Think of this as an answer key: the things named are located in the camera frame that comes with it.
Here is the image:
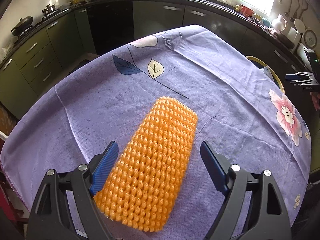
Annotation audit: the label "purple floral tablecloth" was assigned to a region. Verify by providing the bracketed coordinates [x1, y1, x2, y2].
[1, 25, 311, 239]

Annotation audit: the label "black wok pan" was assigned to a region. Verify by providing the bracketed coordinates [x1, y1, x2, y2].
[11, 16, 33, 36]

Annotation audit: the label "green kitchen cabinets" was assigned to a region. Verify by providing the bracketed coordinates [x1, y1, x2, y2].
[0, 0, 320, 173]

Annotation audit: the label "orange foam fruit net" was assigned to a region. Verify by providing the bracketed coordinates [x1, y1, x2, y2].
[93, 96, 198, 232]

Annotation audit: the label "white kettle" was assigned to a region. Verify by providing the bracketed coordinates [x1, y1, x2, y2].
[271, 14, 287, 31]

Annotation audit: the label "yellow rimmed blue trash bin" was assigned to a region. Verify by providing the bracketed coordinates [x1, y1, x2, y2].
[245, 55, 285, 94]

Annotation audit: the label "person right hand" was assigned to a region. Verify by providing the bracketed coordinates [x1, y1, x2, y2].
[310, 92, 320, 110]

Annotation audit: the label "gas stove burner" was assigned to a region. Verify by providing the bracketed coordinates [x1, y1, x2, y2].
[42, 4, 61, 21]

